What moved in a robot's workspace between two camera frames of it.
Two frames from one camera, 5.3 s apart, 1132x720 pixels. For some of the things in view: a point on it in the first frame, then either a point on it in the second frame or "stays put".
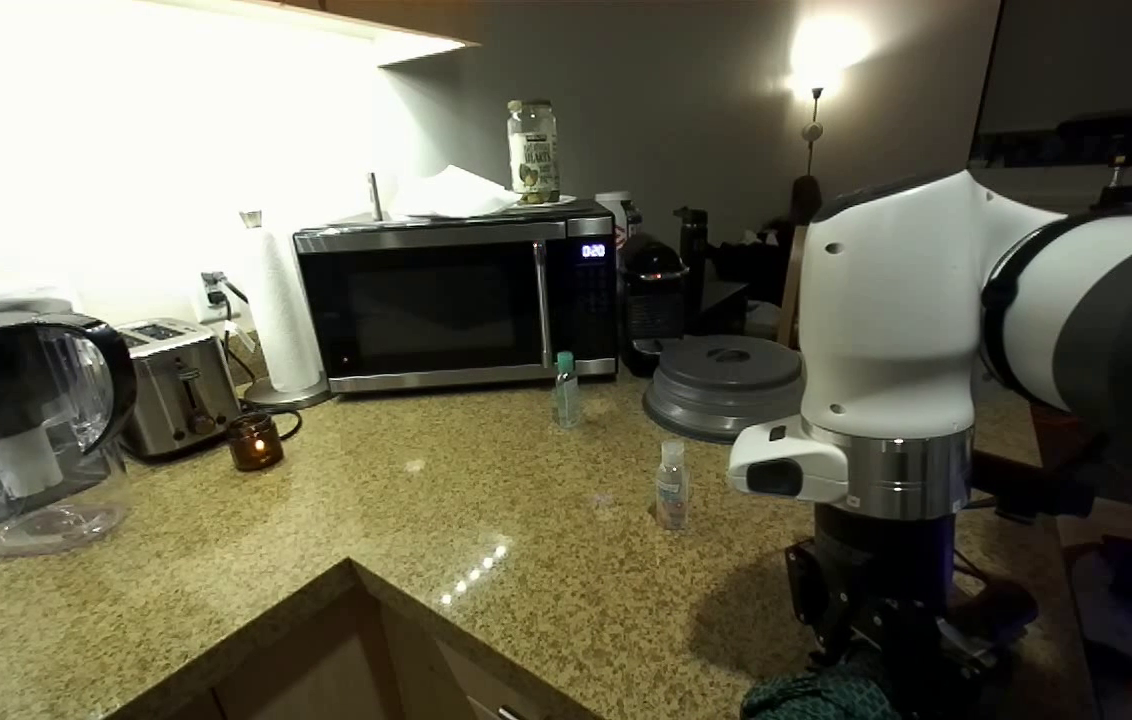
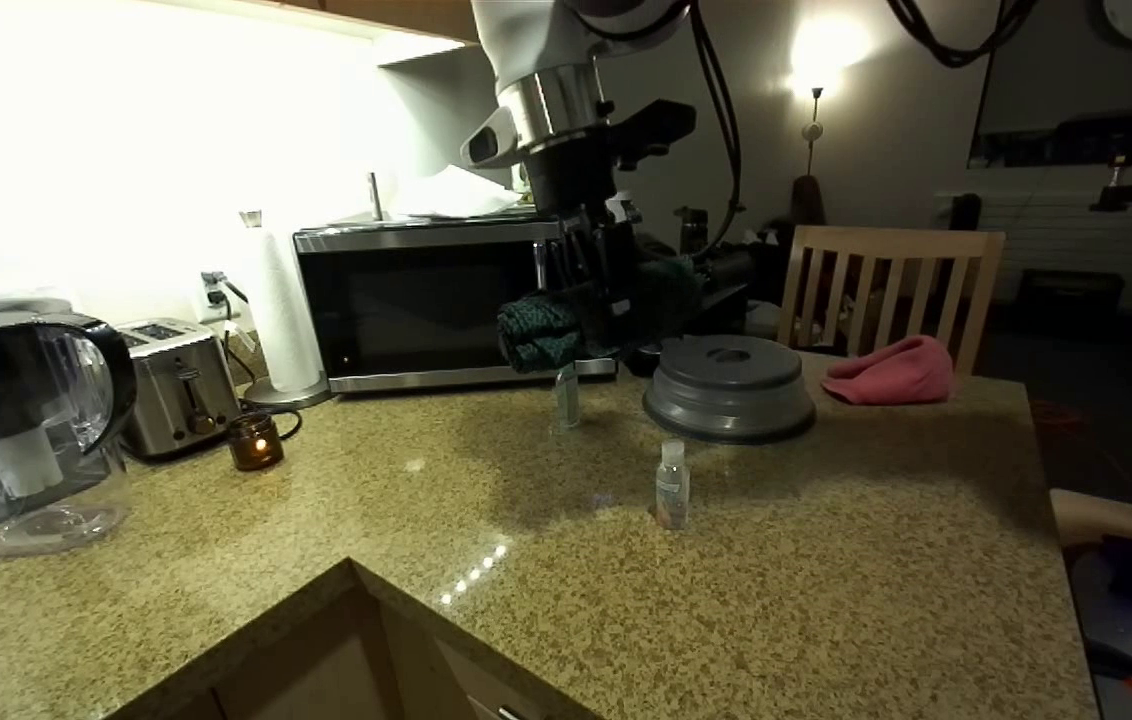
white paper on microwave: (459, 192) stays put
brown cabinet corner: (353, 644) stays put
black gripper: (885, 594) -> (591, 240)
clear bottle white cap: (675, 481) stays put
